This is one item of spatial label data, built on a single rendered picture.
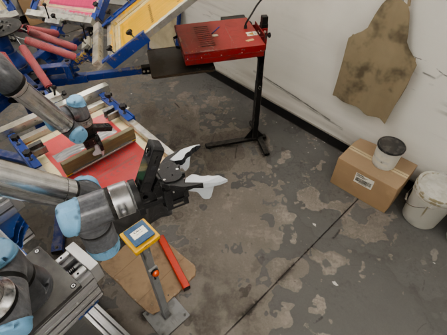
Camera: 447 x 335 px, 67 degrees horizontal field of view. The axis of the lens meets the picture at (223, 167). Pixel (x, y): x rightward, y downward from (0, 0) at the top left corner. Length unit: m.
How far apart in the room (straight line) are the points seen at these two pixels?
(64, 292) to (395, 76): 2.44
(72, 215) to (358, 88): 2.53
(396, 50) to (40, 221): 2.91
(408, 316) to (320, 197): 1.04
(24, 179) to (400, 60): 2.44
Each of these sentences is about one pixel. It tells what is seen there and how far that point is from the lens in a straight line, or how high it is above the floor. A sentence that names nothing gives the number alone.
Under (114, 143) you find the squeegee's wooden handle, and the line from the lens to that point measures 1.89.
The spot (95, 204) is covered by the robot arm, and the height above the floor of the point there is 1.69.
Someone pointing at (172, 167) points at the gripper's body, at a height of 1.68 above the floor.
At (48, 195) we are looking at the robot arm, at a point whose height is 1.65.
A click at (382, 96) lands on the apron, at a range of 2.89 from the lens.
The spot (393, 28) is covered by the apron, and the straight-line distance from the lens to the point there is 2.70.
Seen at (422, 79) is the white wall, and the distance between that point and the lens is 2.79.
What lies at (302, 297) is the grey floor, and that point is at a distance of 2.48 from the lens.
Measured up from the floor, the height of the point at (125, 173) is 0.95.
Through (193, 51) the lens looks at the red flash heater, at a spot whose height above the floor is 1.10.
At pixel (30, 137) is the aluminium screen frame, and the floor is 0.98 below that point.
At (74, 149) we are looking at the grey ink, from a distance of 2.02.
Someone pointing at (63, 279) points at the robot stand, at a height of 1.26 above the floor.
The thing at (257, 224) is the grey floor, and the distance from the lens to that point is 2.71.
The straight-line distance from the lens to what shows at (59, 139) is 2.13.
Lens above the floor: 2.24
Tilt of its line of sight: 47 degrees down
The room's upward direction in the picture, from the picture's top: straight up
